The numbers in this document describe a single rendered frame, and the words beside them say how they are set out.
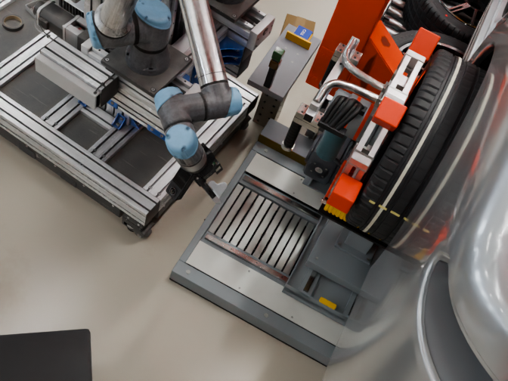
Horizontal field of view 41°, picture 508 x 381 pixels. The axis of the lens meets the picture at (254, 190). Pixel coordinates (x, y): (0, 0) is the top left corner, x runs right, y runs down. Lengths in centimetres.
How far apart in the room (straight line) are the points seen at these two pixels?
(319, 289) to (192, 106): 128
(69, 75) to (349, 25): 103
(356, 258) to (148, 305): 85
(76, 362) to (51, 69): 98
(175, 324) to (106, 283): 32
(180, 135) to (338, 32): 116
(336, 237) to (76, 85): 120
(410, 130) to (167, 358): 129
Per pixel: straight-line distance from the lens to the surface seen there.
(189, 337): 276
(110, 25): 213
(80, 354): 234
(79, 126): 297
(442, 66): 220
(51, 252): 288
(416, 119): 207
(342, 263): 280
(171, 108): 172
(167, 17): 224
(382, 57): 270
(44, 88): 310
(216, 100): 176
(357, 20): 262
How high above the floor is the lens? 254
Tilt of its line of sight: 54 degrees down
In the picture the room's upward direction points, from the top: 21 degrees clockwise
